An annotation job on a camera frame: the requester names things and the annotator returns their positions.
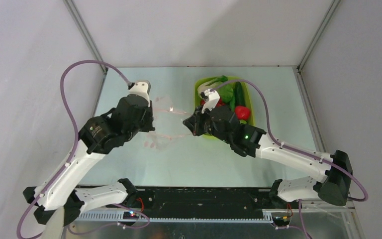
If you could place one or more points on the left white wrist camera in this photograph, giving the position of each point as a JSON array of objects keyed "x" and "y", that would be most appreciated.
[{"x": 141, "y": 88}]

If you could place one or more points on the green plastic tray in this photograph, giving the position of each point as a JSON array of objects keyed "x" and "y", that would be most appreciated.
[{"x": 197, "y": 97}]

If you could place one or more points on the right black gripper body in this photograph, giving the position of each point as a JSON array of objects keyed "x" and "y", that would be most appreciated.
[{"x": 195, "y": 124}]

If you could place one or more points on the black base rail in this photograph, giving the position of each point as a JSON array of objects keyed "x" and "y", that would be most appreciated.
[{"x": 205, "y": 203}]

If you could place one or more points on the dark green cucumber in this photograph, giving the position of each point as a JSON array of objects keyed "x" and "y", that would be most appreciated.
[{"x": 239, "y": 95}]

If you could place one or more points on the red apple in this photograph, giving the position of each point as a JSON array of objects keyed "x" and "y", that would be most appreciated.
[{"x": 242, "y": 112}]

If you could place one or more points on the clear pink zip bag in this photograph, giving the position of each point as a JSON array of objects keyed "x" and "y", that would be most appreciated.
[{"x": 168, "y": 124}]

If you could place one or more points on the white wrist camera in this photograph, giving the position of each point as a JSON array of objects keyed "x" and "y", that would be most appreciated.
[
  {"x": 211, "y": 98},
  {"x": 141, "y": 88}
]

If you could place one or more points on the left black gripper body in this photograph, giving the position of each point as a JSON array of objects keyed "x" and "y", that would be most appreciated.
[{"x": 145, "y": 124}]

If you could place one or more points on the green lettuce head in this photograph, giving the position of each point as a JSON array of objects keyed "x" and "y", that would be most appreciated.
[{"x": 225, "y": 92}]

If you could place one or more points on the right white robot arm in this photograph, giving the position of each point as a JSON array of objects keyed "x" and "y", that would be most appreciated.
[{"x": 328, "y": 175}]

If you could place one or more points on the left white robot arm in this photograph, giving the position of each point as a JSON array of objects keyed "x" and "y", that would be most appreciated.
[{"x": 96, "y": 139}]

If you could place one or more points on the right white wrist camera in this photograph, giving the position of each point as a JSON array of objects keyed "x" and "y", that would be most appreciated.
[{"x": 211, "y": 98}]

